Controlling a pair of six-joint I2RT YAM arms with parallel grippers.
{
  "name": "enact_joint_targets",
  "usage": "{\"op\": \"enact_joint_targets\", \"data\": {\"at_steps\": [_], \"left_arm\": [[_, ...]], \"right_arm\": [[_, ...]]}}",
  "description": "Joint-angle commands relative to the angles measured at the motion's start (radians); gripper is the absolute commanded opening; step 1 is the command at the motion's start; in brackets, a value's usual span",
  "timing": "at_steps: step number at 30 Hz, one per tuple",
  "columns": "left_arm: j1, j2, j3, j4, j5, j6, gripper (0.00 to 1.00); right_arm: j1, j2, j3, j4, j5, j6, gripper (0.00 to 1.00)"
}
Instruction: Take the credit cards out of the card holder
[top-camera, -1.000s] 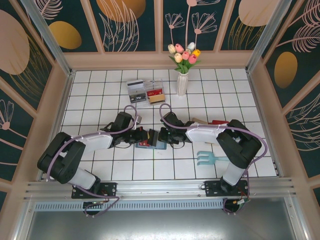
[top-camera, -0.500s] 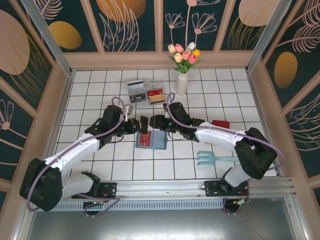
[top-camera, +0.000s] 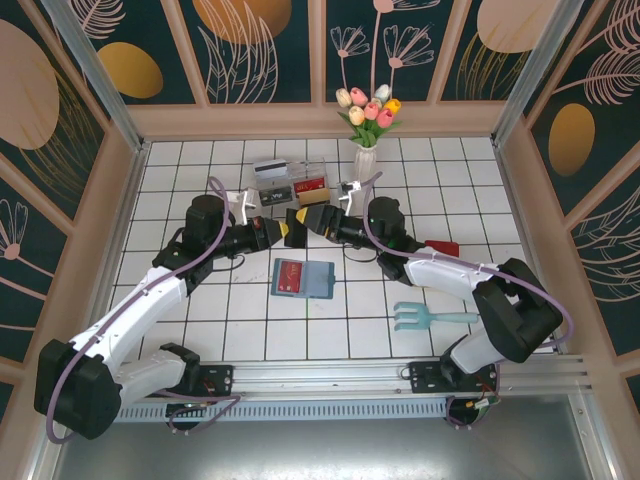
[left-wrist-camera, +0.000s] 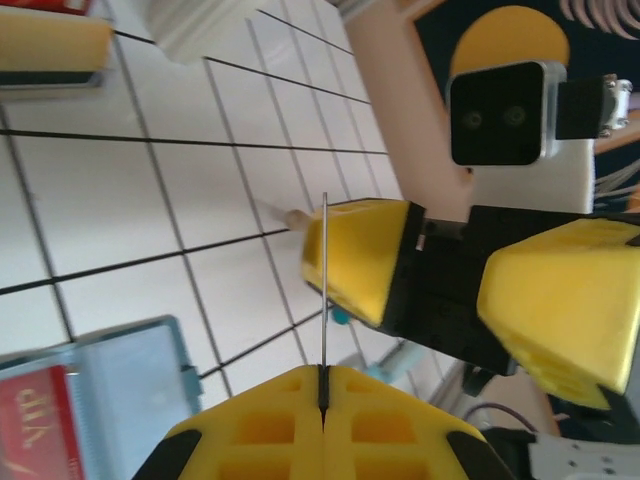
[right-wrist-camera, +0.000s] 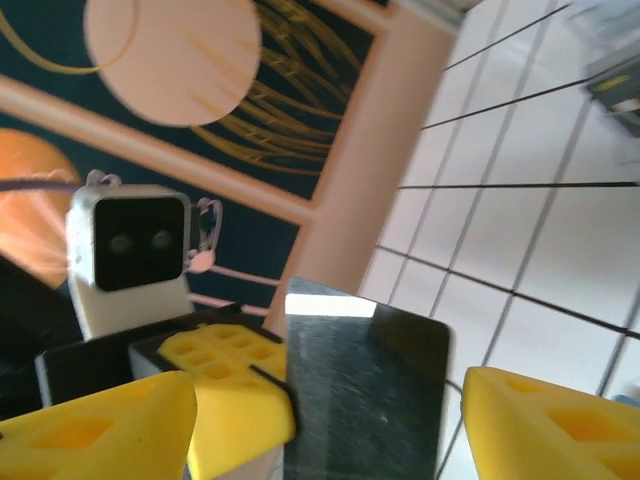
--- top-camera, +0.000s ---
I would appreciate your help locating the aluminium corner post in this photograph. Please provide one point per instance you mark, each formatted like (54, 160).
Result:
(100, 80)
(535, 70)

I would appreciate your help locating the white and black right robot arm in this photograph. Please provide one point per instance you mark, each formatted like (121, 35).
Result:
(450, 272)

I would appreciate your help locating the teal leather card holder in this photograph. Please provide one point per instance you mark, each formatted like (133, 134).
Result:
(320, 280)

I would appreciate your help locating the white ribbed vase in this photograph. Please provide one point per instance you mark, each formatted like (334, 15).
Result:
(365, 165)

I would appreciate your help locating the bright red credit card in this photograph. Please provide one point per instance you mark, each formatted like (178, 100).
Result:
(289, 277)

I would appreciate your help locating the artificial tulip bouquet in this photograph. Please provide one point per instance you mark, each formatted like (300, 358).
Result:
(370, 112)

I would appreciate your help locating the light blue garden fork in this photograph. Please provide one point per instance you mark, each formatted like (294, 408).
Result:
(415, 317)

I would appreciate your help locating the silver magnetic stripe card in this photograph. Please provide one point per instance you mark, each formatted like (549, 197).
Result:
(269, 170)

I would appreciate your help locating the gold card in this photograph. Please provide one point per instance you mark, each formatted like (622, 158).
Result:
(315, 198)

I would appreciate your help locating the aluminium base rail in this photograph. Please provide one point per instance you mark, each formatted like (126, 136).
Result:
(320, 372)

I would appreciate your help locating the dark red card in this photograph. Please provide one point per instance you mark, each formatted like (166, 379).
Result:
(310, 186)

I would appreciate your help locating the clear acrylic organizer box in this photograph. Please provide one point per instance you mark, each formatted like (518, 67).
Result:
(312, 167)

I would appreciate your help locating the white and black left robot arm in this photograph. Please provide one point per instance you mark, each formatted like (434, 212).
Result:
(135, 305)

